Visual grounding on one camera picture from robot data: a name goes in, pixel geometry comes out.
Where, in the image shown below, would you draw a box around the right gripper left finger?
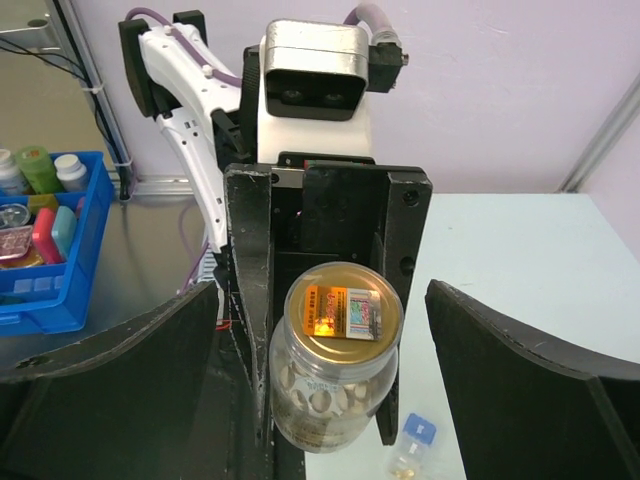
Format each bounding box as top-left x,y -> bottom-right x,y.
1,282 -> 219,479

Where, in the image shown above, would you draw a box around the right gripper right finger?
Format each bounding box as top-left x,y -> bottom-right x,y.
425,280 -> 639,479

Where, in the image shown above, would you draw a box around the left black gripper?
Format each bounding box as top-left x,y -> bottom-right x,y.
224,152 -> 433,447

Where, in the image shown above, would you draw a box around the clear pill bottle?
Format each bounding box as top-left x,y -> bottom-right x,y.
269,262 -> 404,454

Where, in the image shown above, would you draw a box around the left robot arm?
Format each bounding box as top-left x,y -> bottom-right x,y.
119,3 -> 433,453

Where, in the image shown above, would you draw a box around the blue plastic storage bin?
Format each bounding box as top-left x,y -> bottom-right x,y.
1,151 -> 114,337

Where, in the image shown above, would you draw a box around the teal flat case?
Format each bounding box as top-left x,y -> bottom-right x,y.
51,206 -> 77,261

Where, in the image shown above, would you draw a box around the pink flat case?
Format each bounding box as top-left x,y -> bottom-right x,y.
32,207 -> 64,264

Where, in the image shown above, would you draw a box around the white medicine bottle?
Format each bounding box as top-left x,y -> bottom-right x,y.
54,154 -> 90,192

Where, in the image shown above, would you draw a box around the green medicine bottle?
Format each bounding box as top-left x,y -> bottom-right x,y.
14,146 -> 64,194

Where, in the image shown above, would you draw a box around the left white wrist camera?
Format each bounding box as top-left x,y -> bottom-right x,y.
257,3 -> 408,165

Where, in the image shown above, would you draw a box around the right aluminium frame post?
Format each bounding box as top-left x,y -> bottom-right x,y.
557,76 -> 640,193

